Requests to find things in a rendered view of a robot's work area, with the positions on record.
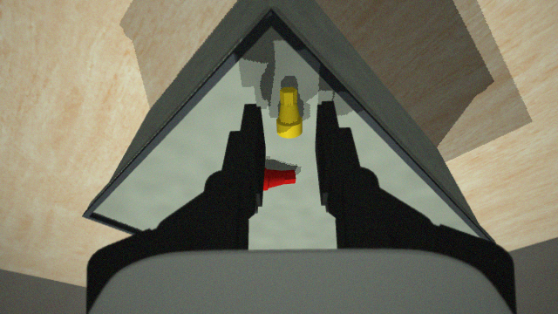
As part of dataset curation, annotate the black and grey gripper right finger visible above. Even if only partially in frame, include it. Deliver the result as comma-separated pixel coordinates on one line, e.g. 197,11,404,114
315,101,517,314

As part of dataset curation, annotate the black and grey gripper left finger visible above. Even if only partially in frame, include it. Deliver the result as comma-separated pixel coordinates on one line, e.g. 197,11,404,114
86,104,266,314

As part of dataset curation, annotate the red wire connector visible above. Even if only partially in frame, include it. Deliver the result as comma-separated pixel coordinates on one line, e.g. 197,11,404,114
263,168,296,191

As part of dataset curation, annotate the yellow wire connector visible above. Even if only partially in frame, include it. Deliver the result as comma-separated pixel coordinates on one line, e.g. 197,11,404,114
276,90,303,139

